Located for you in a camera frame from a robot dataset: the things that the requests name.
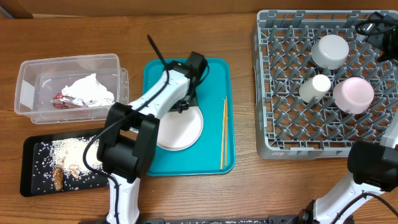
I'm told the large white dinner plate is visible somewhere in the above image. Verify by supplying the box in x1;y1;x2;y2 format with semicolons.
157;106;204;151

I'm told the white napkin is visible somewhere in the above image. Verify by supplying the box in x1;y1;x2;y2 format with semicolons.
61;73;115;107

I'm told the black plastic tray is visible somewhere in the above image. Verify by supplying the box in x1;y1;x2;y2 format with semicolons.
20;129;108;197

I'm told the white paper cup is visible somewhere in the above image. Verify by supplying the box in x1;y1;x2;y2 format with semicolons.
299;74;331;103

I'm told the spilled white rice pile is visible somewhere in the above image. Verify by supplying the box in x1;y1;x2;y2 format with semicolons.
43;137;100;180

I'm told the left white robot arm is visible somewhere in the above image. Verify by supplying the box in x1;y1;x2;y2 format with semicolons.
97;52;208;223

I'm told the teal plastic serving tray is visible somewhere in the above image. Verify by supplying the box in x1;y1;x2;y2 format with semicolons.
147;58;236;177

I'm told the brown food scrap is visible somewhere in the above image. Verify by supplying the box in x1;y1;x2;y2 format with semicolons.
53;167;63;192

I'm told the grey shallow bowl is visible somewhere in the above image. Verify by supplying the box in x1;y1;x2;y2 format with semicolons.
311;34;349;70

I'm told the right wooden chopstick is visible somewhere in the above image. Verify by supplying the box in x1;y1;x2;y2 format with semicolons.
223;96;228;167

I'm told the wooden chopstick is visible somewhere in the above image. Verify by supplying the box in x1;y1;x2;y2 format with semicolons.
220;99;226;170
223;96;228;167

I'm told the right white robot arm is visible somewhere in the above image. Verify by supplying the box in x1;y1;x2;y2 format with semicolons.
289;12;397;223

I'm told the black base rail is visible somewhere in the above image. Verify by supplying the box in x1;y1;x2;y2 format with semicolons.
137;215;305;224

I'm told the red foil snack wrapper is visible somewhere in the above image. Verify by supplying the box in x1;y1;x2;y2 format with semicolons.
50;93;86;109

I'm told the left wooden chopstick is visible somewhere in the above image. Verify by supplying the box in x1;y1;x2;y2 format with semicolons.
220;99;226;170

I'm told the grey dishwasher rack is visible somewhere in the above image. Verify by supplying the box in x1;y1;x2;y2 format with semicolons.
252;10;397;160

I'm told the clear plastic waste bin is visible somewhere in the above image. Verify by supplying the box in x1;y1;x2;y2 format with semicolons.
14;54;129;124

